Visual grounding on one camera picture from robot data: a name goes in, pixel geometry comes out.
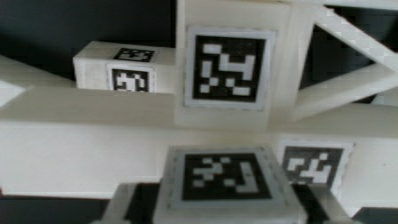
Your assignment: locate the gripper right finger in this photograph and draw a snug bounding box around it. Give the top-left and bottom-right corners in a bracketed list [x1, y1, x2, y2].
[295, 184, 362, 224]

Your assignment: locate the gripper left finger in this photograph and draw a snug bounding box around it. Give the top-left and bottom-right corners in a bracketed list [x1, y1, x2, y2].
[88, 183, 160, 224]

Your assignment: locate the white tagged leg cube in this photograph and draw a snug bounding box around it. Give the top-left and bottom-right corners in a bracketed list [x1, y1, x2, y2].
[152, 146, 307, 224]

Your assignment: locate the white chair back frame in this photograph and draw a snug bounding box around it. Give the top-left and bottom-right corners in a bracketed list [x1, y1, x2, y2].
[0, 0, 398, 209]

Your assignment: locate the white chair seat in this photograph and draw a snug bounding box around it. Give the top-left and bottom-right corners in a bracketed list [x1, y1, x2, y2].
[72, 41, 176, 93]

